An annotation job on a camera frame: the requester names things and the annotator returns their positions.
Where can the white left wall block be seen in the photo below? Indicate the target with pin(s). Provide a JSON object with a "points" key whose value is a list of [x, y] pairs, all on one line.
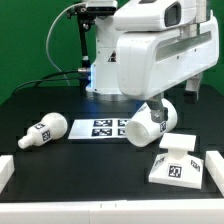
{"points": [[6, 170]]}

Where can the white right wall block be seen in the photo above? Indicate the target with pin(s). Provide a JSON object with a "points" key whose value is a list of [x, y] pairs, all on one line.
{"points": [[214, 163]]}

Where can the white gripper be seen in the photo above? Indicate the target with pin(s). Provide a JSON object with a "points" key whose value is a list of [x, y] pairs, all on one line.
{"points": [[158, 49]]}

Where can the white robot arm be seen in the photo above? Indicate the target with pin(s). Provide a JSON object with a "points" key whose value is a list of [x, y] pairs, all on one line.
{"points": [[199, 7]]}

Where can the white wall block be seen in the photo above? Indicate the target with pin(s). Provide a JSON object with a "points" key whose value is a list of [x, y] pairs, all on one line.
{"points": [[6, 170], [214, 163]]}

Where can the white marker plate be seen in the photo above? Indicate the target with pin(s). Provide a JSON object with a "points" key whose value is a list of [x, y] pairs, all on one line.
{"points": [[98, 128]]}

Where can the white lamp bulb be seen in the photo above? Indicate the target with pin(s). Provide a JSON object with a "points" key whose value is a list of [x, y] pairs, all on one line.
{"points": [[52, 126]]}

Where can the white lamp shade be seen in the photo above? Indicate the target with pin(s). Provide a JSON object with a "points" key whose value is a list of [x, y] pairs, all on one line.
{"points": [[141, 130]]}

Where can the white lamp base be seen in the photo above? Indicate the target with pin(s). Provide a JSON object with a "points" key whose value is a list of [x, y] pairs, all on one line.
{"points": [[177, 167]]}

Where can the white front wall bar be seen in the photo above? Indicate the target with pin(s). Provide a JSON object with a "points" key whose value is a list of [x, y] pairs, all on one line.
{"points": [[190, 211]]}

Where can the black camera stand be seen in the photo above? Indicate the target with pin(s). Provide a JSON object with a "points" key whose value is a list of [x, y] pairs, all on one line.
{"points": [[83, 40]]}

